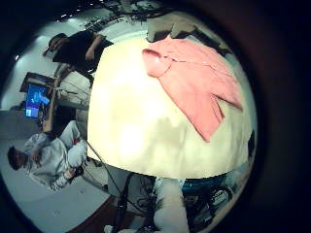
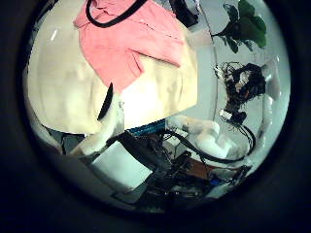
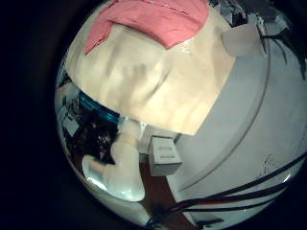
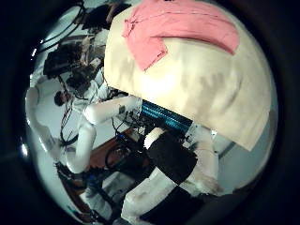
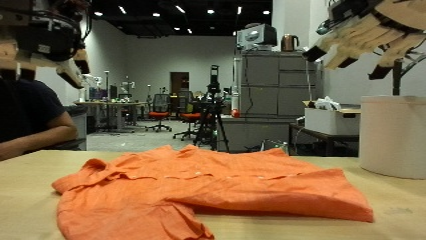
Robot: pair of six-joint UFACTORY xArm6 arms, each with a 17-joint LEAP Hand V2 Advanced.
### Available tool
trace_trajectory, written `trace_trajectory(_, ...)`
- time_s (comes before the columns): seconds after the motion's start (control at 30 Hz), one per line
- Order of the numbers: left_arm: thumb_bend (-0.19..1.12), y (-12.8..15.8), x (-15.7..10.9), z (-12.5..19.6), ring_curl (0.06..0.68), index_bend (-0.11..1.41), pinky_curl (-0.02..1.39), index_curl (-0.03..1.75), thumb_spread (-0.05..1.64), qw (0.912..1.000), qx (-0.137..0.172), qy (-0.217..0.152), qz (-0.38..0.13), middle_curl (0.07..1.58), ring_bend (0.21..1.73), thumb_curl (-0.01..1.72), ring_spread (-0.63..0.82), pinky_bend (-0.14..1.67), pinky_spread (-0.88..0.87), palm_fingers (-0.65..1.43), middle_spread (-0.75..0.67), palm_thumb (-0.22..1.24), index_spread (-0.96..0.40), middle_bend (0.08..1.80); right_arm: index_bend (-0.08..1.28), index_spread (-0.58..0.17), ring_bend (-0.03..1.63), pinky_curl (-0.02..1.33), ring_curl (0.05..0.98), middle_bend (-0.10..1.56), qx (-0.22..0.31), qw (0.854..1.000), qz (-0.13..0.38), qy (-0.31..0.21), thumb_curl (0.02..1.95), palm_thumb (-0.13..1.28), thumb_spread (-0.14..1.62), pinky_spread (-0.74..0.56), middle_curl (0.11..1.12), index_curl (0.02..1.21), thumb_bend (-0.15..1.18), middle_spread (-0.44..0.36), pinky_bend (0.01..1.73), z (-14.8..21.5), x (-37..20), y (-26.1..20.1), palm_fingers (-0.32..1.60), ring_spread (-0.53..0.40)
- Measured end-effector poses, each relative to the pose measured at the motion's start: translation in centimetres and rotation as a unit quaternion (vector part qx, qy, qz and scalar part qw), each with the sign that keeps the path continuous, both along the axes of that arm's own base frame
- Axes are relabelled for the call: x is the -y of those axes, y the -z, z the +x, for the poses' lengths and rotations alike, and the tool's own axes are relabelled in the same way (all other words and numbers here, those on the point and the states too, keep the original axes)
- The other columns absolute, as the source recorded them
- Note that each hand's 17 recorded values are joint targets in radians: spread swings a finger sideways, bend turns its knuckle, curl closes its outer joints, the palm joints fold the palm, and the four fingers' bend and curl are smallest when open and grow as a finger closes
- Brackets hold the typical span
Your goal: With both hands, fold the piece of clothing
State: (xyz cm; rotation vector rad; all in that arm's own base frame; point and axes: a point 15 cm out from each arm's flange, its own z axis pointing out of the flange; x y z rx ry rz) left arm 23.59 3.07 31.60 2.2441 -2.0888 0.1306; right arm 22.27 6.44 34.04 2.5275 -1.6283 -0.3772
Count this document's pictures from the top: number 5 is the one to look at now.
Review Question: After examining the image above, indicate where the green bottle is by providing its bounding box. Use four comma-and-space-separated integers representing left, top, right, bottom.
263, 139, 290, 154

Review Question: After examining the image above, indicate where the copper kettle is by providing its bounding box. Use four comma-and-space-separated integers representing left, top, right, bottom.
279, 33, 301, 53

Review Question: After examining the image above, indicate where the long wooden work desk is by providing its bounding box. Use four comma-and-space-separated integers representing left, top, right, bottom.
73, 100, 148, 133

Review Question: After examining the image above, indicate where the white storage box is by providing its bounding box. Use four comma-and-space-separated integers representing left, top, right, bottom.
303, 107, 362, 136

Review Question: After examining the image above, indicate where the green leafy plant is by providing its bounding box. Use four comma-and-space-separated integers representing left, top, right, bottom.
390, 49, 426, 97

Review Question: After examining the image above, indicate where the orange mesh-back office chair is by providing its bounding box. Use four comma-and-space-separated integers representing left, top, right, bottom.
145, 93, 173, 133

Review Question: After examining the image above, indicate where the grey boxy monitor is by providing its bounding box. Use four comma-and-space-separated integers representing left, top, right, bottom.
236, 23, 278, 52

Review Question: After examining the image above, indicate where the white round plant pot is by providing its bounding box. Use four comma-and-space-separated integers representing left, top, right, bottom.
358, 95, 426, 180

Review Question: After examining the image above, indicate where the orange button shirt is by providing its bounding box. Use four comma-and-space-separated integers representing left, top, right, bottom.
50, 144, 375, 240

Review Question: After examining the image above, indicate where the person in dark t-shirt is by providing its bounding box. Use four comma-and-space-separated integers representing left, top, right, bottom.
0, 78, 78, 161

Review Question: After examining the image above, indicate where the low grey cabinet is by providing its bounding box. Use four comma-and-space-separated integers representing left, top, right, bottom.
220, 115, 297, 154

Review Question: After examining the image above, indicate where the tall grey filing cabinet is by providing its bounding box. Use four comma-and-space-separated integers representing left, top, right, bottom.
238, 51, 323, 118

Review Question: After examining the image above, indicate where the brown door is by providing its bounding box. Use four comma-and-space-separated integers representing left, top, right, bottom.
169, 71, 190, 96

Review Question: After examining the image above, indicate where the black metal bench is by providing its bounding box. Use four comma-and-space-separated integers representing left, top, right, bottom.
289, 122, 361, 157

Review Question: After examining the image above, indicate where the white crumpled cloth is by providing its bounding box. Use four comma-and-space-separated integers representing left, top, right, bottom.
314, 95, 343, 112

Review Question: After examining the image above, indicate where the black camera tripod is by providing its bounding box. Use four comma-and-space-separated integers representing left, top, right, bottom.
193, 64, 232, 154

